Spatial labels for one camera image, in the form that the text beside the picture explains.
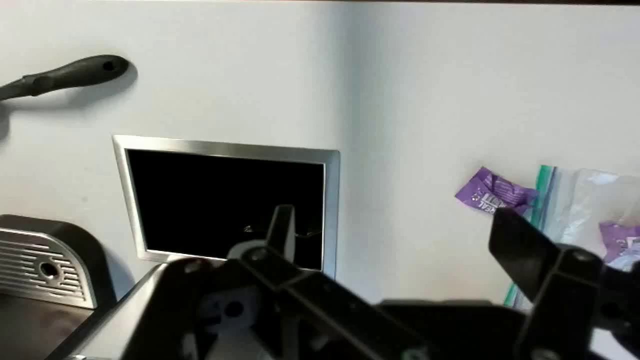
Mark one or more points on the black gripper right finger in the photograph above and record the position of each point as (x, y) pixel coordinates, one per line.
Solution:
(557, 293)

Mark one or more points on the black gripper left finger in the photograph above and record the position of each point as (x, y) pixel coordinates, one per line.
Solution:
(312, 287)

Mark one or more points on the small purple snack packet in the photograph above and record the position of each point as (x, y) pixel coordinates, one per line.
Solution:
(493, 193)

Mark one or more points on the purple packet inside zip bag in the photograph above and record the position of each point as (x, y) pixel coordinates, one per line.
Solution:
(620, 241)

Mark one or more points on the clear zip bag teal strip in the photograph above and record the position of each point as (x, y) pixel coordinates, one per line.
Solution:
(573, 200)

